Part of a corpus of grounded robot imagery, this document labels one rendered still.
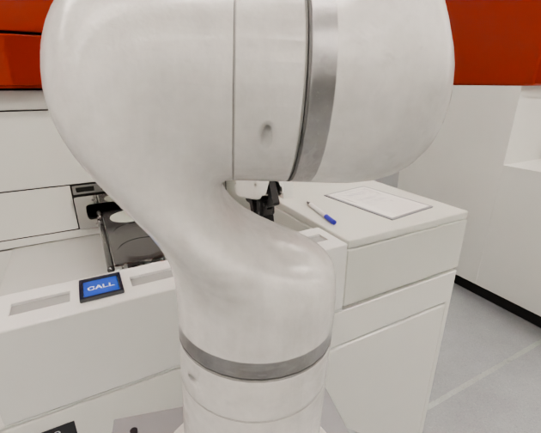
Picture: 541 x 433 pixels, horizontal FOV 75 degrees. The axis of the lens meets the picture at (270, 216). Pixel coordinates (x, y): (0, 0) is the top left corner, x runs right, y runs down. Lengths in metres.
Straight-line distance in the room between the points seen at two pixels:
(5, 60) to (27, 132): 0.17
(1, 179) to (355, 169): 1.00
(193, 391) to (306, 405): 0.08
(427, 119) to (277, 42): 0.09
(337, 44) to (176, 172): 0.10
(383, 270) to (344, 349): 0.18
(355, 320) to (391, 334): 0.13
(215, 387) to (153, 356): 0.34
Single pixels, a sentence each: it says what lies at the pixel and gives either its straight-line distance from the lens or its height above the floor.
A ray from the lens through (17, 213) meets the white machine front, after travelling 1.14.
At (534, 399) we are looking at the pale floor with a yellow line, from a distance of 1.99.
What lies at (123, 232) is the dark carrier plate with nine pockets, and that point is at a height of 0.90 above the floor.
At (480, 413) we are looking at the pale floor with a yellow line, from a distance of 1.82.
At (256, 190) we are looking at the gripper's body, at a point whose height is 1.08.
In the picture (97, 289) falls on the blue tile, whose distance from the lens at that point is 0.57.
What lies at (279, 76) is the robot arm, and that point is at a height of 1.24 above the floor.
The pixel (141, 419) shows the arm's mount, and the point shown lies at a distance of 0.49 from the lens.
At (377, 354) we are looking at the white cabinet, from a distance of 0.90.
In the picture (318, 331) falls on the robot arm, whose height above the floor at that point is 1.08.
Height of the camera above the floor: 1.24
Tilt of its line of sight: 21 degrees down
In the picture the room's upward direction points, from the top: straight up
